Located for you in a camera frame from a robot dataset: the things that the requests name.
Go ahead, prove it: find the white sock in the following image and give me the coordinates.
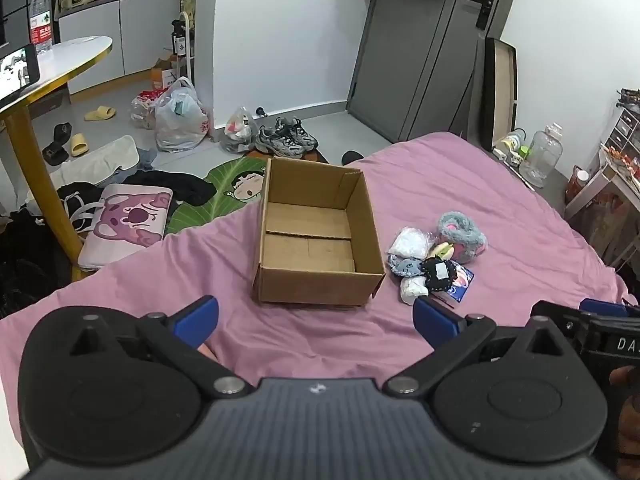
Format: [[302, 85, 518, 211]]
[[399, 276, 430, 307]]

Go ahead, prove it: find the black pouch white label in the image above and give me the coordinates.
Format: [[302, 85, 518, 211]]
[[420, 257, 458, 292]]

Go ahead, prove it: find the blue tissue pack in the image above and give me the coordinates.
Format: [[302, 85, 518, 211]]
[[447, 263, 474, 304]]

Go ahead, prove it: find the blue grey patterned sock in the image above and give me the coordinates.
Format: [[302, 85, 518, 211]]
[[387, 255, 424, 278]]

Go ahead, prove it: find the burger plush toy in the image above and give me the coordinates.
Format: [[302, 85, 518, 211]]
[[428, 242, 456, 260]]

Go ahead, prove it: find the clear bag white stuffing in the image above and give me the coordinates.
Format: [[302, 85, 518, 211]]
[[387, 226, 436, 260]]

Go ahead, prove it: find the grey fluffy plush slipper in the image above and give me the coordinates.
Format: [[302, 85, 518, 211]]
[[437, 211, 488, 264]]

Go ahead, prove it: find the person's right hand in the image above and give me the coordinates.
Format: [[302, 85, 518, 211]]
[[610, 366, 640, 479]]

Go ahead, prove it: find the pink koala cushion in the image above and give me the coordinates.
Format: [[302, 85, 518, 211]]
[[70, 183, 172, 271]]

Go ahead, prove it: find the black clothes pile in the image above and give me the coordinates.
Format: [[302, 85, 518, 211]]
[[124, 170, 217, 207]]

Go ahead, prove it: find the brown cardboard box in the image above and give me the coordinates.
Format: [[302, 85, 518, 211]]
[[253, 157, 386, 307]]

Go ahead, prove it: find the green leaf cartoon rug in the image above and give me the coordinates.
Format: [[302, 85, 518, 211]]
[[166, 157, 266, 234]]

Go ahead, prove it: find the white side shelf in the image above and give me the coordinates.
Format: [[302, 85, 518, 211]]
[[564, 98, 640, 271]]

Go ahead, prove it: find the white towel on floor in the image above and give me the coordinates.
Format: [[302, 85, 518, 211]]
[[50, 136, 140, 188]]

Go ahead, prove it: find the white jar green lid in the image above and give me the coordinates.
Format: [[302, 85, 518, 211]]
[[492, 128, 527, 160]]

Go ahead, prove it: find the small clear plastic bag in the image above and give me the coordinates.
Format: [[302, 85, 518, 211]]
[[220, 106, 258, 154]]

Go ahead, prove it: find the large clear plastic jug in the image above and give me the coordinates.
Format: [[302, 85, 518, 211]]
[[518, 122, 563, 188]]

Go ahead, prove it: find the large white plastic bag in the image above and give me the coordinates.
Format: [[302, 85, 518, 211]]
[[155, 77, 210, 153]]

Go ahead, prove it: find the grey sneaker left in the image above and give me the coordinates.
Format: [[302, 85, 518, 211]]
[[255, 118, 305, 159]]

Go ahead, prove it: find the grey sneaker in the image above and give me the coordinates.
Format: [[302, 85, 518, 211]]
[[255, 118, 305, 159], [280, 117, 319, 152]]

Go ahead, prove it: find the grey sneaker right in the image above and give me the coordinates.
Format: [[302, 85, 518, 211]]
[[280, 117, 319, 152]]

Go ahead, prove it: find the yellow slipper near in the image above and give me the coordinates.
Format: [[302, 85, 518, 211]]
[[70, 133, 89, 158]]

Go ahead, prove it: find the yellow slipper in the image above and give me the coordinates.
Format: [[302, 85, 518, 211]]
[[84, 105, 116, 122], [70, 133, 89, 158]]

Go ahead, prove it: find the black slipper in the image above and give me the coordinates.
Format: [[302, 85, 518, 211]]
[[42, 122, 73, 167]]

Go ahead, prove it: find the yellow slipper far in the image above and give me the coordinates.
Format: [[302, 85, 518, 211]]
[[84, 105, 116, 122]]

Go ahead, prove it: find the small cardboard box floor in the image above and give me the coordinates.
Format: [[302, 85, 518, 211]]
[[150, 58, 176, 90]]

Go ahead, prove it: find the wooden framed board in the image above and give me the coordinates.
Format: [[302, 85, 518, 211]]
[[478, 38, 518, 152]]

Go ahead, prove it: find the grey door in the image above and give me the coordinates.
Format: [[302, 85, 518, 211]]
[[347, 0, 513, 142]]

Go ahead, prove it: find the black spray bottle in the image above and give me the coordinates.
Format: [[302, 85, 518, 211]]
[[171, 20, 186, 58]]

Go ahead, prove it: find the white round table gold edge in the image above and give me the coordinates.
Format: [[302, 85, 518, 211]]
[[0, 34, 114, 281]]

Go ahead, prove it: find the white floor cabinet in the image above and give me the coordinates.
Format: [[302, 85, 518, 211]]
[[58, 0, 180, 94]]

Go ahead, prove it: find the plastic water bottle red label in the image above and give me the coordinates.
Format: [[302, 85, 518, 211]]
[[29, 0, 53, 55]]

